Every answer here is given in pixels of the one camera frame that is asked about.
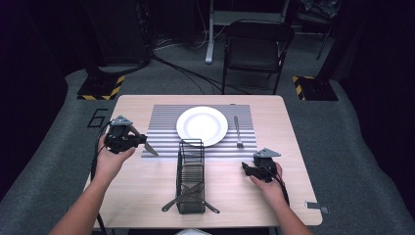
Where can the grey tape strip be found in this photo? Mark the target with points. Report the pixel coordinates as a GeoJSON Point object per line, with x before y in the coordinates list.
{"type": "Point", "coordinates": [315, 206]}

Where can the person's left hand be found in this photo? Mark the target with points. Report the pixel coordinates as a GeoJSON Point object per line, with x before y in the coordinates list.
{"type": "Point", "coordinates": [109, 163]}

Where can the black knife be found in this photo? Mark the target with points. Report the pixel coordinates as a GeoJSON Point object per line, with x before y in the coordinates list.
{"type": "Point", "coordinates": [212, 208]}

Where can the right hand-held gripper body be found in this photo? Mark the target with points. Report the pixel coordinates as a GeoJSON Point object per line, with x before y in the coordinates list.
{"type": "Point", "coordinates": [266, 168]}

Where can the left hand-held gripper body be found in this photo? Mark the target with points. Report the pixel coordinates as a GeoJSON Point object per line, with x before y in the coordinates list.
{"type": "Point", "coordinates": [117, 138]}

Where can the grey striped placemat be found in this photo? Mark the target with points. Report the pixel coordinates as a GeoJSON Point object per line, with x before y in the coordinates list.
{"type": "Point", "coordinates": [163, 117]}

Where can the black folding chair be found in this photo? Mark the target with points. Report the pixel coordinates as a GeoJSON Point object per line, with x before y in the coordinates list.
{"type": "Point", "coordinates": [256, 49]}

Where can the silver fork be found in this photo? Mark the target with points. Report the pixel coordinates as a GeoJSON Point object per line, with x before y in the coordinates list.
{"type": "Point", "coordinates": [237, 125]}

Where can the white desk frame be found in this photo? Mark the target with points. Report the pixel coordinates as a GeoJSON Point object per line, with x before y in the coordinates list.
{"type": "Point", "coordinates": [210, 39]}

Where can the black cabinet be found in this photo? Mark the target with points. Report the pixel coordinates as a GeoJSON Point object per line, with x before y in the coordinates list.
{"type": "Point", "coordinates": [120, 32]}

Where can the stand base with striped tape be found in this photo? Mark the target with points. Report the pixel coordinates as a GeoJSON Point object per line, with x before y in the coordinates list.
{"type": "Point", "coordinates": [318, 88]}
{"type": "Point", "coordinates": [99, 86]}

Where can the white plate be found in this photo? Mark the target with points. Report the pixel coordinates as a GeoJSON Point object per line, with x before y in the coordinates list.
{"type": "Point", "coordinates": [202, 125]}

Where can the black fork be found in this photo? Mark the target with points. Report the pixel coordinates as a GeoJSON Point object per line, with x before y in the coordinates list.
{"type": "Point", "coordinates": [173, 203]}

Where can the person's right hand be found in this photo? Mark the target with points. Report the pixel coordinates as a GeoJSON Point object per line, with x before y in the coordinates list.
{"type": "Point", "coordinates": [270, 191]}

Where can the white object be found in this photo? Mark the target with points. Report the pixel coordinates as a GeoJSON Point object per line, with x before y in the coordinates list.
{"type": "Point", "coordinates": [192, 232]}

